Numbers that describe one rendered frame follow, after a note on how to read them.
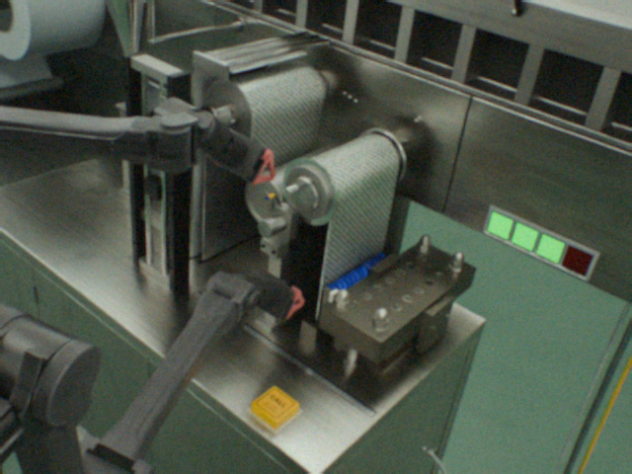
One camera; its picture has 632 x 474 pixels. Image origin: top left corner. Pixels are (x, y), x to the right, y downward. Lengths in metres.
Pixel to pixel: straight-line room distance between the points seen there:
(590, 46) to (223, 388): 0.97
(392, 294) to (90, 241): 0.82
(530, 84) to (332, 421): 0.78
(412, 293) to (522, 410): 1.43
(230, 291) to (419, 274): 0.58
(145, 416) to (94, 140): 0.42
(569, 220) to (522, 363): 1.67
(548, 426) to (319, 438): 1.63
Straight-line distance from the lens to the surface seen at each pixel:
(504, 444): 2.73
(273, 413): 1.36
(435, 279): 1.60
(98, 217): 1.97
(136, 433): 1.02
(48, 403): 0.63
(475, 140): 1.53
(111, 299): 1.66
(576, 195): 1.47
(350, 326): 1.42
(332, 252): 1.46
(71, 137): 1.11
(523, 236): 1.54
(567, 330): 3.39
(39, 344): 0.64
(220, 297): 1.15
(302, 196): 1.39
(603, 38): 1.39
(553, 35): 1.42
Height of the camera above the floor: 1.92
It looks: 32 degrees down
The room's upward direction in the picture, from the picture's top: 7 degrees clockwise
